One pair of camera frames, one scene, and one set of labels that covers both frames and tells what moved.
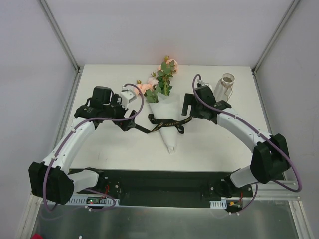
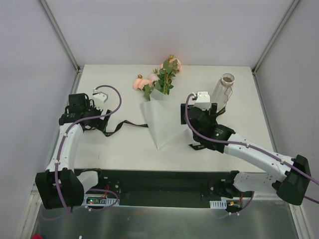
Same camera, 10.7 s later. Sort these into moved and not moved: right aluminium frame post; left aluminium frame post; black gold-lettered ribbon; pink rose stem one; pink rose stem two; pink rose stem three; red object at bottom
Moved: pink rose stem three; pink rose stem one; black gold-lettered ribbon; pink rose stem two
Not moved: right aluminium frame post; left aluminium frame post; red object at bottom
